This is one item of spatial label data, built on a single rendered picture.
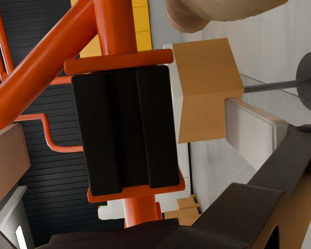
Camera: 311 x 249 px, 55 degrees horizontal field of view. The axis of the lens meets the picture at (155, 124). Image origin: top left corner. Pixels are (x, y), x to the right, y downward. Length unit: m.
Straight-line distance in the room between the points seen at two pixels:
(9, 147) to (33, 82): 0.05
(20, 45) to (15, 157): 11.19
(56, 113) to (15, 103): 11.24
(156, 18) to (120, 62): 7.42
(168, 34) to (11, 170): 7.46
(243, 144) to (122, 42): 0.09
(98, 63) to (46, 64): 0.05
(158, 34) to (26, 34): 5.22
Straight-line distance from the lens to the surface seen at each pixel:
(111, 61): 0.16
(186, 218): 7.43
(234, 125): 0.18
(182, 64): 1.80
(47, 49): 0.20
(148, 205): 0.20
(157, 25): 7.58
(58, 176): 12.37
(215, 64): 1.82
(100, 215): 9.23
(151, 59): 0.16
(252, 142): 0.16
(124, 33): 0.17
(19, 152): 0.20
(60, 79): 8.05
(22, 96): 0.21
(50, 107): 11.45
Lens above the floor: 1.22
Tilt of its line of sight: 3 degrees down
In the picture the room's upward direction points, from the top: 97 degrees counter-clockwise
